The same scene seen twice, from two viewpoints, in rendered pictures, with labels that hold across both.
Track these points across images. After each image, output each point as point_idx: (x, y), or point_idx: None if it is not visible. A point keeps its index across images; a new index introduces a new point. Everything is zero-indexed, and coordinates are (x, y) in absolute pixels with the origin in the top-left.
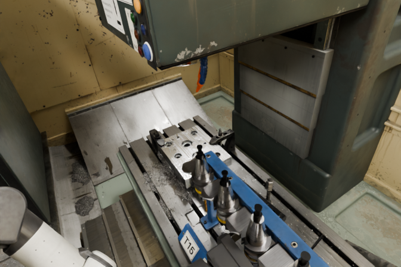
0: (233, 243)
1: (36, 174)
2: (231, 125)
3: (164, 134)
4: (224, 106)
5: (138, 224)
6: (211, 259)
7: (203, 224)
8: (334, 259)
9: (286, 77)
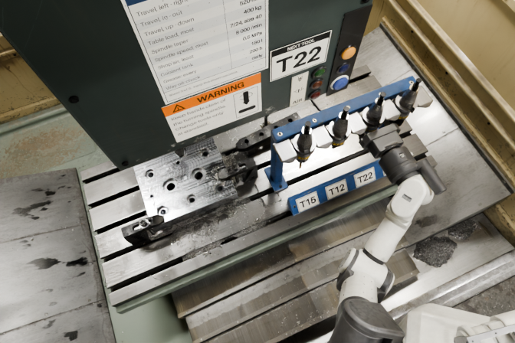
0: (374, 132)
1: None
2: (67, 147)
3: (103, 230)
4: (8, 145)
5: (237, 280)
6: (385, 148)
7: (282, 189)
8: (328, 97)
9: None
